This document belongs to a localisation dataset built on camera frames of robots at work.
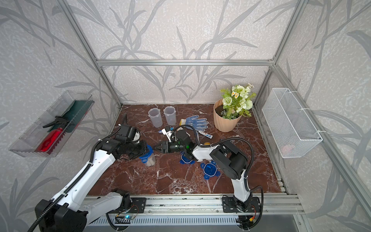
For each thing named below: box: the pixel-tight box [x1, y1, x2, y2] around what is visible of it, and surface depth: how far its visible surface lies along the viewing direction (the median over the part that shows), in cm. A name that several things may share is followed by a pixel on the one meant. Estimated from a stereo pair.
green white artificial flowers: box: [219, 83, 257, 120], surface depth 86 cm
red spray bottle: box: [37, 116, 70, 155], surface depth 61 cm
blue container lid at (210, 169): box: [200, 160, 221, 180], surface depth 88 cm
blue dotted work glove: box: [185, 115, 209, 132], surface depth 111 cm
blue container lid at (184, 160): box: [179, 152, 196, 165], surface depth 91 cm
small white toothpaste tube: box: [198, 130, 214, 140], surface depth 103 cm
